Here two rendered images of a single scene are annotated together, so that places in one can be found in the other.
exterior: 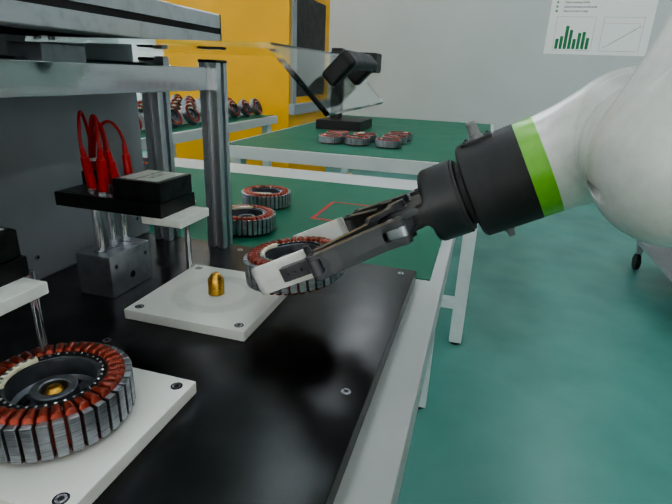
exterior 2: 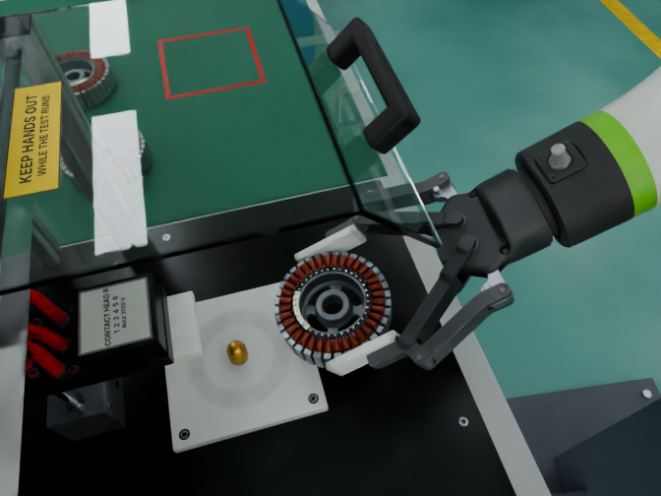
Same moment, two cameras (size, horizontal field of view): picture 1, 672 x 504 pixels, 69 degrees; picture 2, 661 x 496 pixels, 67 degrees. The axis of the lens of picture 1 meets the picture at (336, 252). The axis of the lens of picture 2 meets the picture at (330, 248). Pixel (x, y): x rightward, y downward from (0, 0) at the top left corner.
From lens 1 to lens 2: 44 cm
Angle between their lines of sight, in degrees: 43
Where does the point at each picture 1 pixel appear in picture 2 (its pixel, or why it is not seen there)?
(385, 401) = (476, 393)
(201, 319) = (270, 413)
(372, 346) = not seen: hidden behind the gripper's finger
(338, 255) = (449, 345)
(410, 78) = not seen: outside the picture
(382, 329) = not seen: hidden behind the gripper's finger
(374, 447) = (507, 454)
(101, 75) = (12, 302)
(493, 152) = (598, 194)
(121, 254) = (105, 390)
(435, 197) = (526, 242)
